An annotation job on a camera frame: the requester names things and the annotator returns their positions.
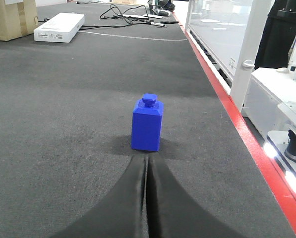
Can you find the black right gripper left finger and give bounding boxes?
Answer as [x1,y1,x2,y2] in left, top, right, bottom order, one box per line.
[52,155,146,238]

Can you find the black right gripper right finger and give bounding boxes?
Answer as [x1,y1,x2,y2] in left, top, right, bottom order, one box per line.
[146,154,242,238]

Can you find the blue plastic bottle block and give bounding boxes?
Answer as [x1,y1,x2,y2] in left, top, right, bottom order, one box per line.
[131,93,164,152]

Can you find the red conveyor edge strip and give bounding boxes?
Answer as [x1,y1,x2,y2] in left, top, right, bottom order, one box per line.
[173,13,296,235]

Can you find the white cabinet with devices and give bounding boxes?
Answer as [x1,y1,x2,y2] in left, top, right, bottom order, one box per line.
[242,68,296,177]

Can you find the black marker pen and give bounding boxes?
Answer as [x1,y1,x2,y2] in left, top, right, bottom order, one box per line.
[146,21,165,27]

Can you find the black phone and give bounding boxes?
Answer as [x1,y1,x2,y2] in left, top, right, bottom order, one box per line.
[160,20,179,24]

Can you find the long white flat box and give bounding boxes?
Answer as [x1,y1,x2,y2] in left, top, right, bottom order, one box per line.
[33,12,85,43]

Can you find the brown cardboard box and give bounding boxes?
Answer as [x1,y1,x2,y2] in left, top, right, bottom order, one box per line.
[0,0,39,41]

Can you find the black cable on conveyor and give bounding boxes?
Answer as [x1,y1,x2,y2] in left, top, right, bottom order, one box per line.
[78,3,163,31]

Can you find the white machine frame post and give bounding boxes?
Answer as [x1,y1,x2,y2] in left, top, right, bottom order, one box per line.
[230,0,274,112]

